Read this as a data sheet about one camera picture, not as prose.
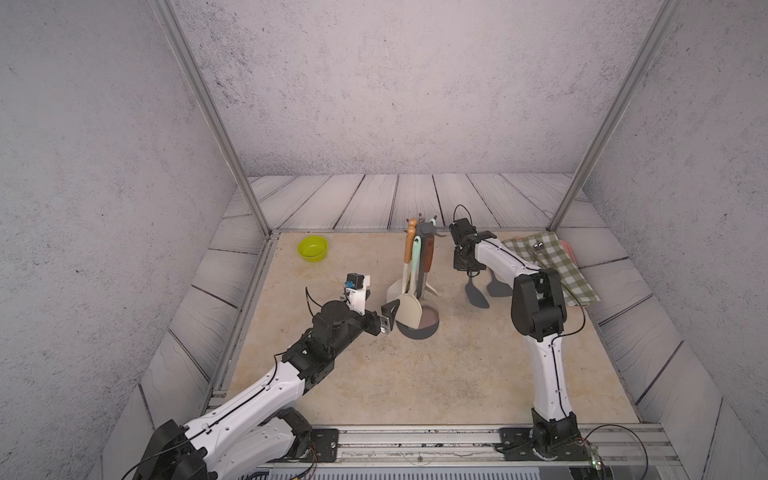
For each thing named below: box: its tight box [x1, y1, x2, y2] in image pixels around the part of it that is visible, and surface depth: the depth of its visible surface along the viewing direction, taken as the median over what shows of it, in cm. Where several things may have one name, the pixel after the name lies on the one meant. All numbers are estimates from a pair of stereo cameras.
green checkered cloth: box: [502, 231, 601, 307], surface depth 112 cm
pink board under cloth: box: [559, 240, 578, 266], surface depth 114 cm
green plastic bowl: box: [297, 235, 329, 262], surface depth 117 cm
